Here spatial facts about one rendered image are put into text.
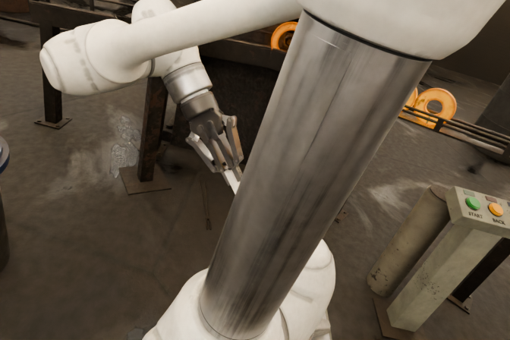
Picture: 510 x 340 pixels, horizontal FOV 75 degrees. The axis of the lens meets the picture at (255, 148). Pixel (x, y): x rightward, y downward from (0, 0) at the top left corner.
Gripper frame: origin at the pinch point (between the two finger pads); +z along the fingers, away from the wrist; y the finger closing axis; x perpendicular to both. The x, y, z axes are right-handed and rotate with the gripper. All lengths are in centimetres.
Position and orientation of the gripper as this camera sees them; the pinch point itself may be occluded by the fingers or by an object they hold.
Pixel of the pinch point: (236, 182)
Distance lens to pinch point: 72.3
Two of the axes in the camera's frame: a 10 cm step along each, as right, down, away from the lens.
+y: -8.3, 3.4, 4.4
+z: 4.3, 9.0, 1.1
